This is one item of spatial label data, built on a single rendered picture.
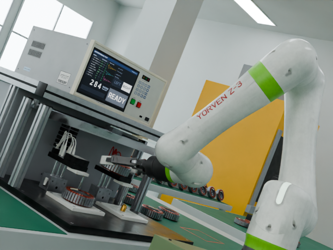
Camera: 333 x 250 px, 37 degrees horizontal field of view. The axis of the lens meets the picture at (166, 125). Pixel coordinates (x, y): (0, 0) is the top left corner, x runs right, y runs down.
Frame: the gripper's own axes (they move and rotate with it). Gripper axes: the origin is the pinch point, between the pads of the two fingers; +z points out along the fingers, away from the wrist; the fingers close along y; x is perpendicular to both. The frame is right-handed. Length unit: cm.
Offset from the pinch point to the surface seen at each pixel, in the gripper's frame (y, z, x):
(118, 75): 4.8, 4.7, -32.6
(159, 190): -169, 118, -17
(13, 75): 34.9, 23.5, -21.4
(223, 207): -271, 122, -23
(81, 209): 14.1, -2.9, 18.4
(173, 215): -63, 18, 9
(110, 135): -1.0, 7.3, -10.9
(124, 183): -11.1, 4.9, 4.8
